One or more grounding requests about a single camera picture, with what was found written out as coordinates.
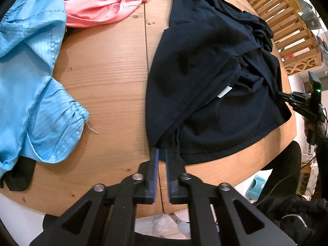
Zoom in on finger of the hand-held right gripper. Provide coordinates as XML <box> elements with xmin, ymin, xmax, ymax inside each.
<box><xmin>289</xmin><ymin>101</ymin><xmax>318</xmax><ymax>116</ymax></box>
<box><xmin>278</xmin><ymin>91</ymin><xmax>311</xmax><ymax>103</ymax></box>

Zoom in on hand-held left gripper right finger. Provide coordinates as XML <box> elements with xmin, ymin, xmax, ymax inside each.
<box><xmin>164</xmin><ymin>147</ymin><xmax>298</xmax><ymax>246</ymax></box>

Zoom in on person's right forearm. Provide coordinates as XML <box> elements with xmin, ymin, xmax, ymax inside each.
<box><xmin>315</xmin><ymin>108</ymin><xmax>328</xmax><ymax>159</ymax></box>

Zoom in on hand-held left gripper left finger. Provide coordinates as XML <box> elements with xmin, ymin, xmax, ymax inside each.
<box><xmin>29</xmin><ymin>147</ymin><xmax>161</xmax><ymax>246</ymax></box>

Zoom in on person's black trousers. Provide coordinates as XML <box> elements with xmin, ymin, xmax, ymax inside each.
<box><xmin>255</xmin><ymin>141</ymin><xmax>303</xmax><ymax>205</ymax></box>

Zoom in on light blue garment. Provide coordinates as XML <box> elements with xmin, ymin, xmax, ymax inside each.
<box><xmin>0</xmin><ymin>0</ymin><xmax>90</xmax><ymax>178</ymax></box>

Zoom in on teal plastic stool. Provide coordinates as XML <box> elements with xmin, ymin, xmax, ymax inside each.
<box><xmin>246</xmin><ymin>174</ymin><xmax>267</xmax><ymax>201</ymax></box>

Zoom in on pink garment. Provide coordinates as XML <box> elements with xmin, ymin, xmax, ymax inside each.
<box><xmin>61</xmin><ymin>0</ymin><xmax>158</xmax><ymax>28</ymax></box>

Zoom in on wooden slatted fence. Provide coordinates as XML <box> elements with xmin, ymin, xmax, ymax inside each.
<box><xmin>225</xmin><ymin>0</ymin><xmax>324</xmax><ymax>76</ymax></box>

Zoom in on pile of coloured clutter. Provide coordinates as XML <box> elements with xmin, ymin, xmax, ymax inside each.
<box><xmin>314</xmin><ymin>34</ymin><xmax>328</xmax><ymax>62</ymax></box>

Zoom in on person's black jacket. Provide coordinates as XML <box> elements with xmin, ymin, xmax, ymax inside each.
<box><xmin>256</xmin><ymin>194</ymin><xmax>328</xmax><ymax>246</ymax></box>

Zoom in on navy blue t-shirt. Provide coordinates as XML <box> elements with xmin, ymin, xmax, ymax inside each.
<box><xmin>145</xmin><ymin>0</ymin><xmax>293</xmax><ymax>166</ymax></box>

